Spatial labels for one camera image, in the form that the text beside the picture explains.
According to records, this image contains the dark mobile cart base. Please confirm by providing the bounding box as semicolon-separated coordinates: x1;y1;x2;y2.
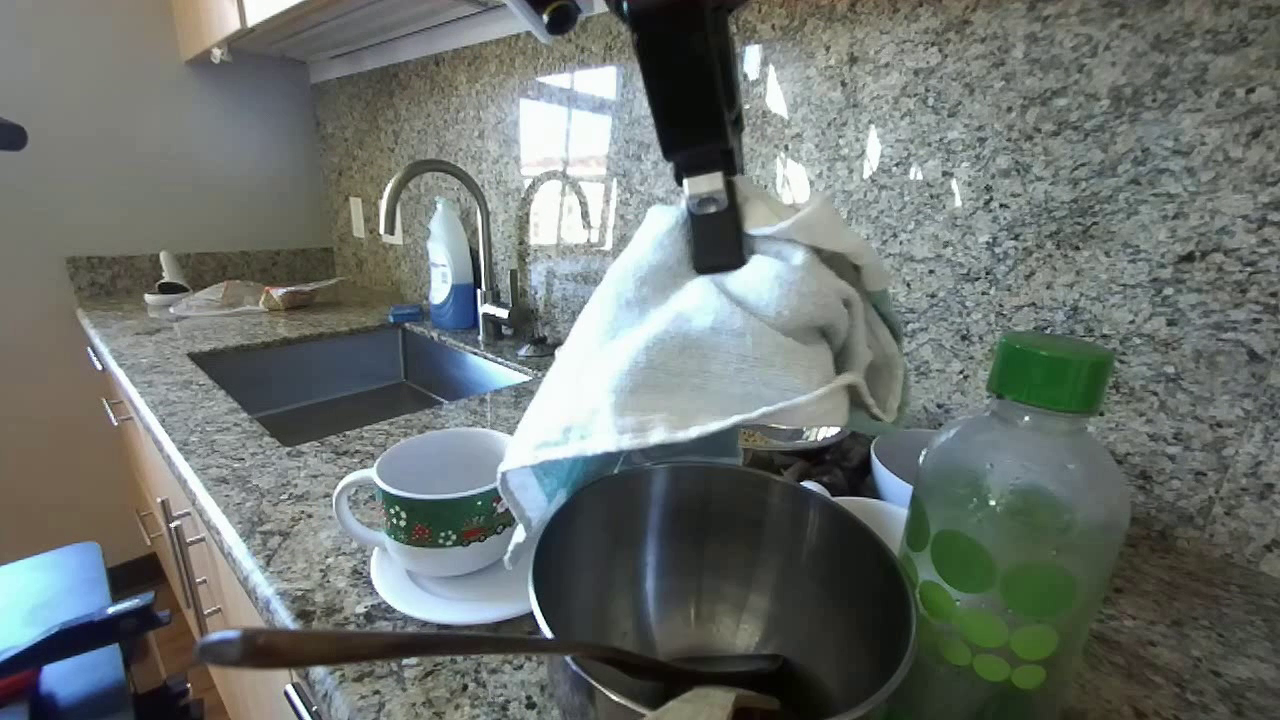
0;536;177;720

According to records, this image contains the white teal towel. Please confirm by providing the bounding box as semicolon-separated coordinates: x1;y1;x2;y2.
496;193;914;536

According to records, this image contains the wooden lower cabinet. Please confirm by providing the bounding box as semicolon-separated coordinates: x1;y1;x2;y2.
78;332;303;720

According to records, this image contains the small white bowl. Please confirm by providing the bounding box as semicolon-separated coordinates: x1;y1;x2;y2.
831;493;914;555

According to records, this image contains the blue dish soap bottle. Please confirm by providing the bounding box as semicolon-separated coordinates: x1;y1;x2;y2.
426;195;486;335

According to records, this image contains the metal cabinet handle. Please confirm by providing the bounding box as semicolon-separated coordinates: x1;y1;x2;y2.
155;497;230;640

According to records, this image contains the small grey white utensil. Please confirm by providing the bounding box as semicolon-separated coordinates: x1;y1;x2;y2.
139;249;191;299

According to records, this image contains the green cap plastic bottle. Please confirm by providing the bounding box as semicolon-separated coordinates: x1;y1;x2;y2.
891;332;1138;720

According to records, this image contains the steel kitchen sink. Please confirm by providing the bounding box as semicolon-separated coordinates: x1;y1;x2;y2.
188;322;536;447

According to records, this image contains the light blue bowl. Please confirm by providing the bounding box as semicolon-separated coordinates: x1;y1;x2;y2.
867;425;943;510

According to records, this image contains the green christmas mug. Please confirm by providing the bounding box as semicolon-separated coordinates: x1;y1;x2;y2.
329;425;520;582

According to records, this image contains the large deep steel bowl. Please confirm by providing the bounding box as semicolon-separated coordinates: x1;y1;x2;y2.
530;455;923;720

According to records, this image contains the steel kitchen faucet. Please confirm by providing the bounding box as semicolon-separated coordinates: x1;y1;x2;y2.
375;156;520;343

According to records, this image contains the beige cloth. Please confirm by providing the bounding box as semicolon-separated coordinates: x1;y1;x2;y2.
164;270;346;318

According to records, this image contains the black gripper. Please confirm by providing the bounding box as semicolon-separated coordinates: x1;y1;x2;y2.
623;0;752;278

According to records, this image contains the white saucer plate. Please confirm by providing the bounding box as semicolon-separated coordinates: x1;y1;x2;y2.
370;536;536;630

